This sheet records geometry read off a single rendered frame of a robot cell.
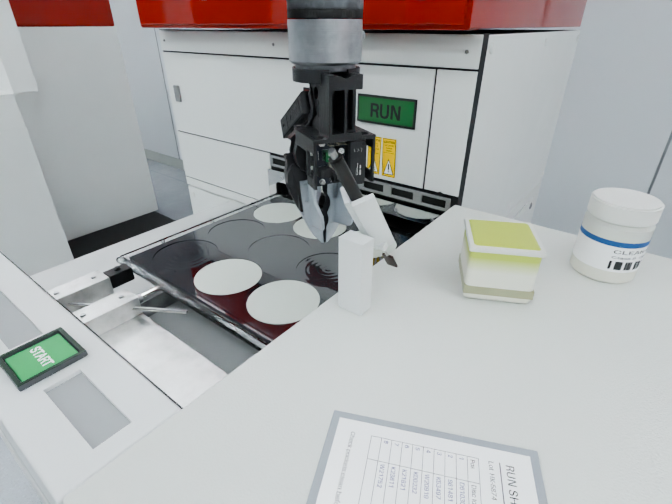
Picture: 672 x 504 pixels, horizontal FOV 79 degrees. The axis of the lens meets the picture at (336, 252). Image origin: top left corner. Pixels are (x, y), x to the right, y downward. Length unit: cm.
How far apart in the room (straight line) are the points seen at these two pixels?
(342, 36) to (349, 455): 36
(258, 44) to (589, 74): 154
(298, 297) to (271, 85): 50
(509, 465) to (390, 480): 8
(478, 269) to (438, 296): 5
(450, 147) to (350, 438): 51
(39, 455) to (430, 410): 29
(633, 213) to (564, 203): 173
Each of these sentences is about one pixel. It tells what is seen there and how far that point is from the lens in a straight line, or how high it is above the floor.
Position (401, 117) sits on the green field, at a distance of 73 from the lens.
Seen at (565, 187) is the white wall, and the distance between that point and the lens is 224.
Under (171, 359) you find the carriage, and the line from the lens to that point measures 54.
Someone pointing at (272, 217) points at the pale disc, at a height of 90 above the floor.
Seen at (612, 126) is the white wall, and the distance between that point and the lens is 216.
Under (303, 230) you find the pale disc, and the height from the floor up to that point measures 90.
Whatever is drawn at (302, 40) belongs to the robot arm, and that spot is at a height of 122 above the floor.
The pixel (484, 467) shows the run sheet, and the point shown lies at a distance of 33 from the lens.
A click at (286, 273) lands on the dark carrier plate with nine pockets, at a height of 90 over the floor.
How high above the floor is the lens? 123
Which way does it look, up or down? 29 degrees down
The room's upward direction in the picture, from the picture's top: straight up
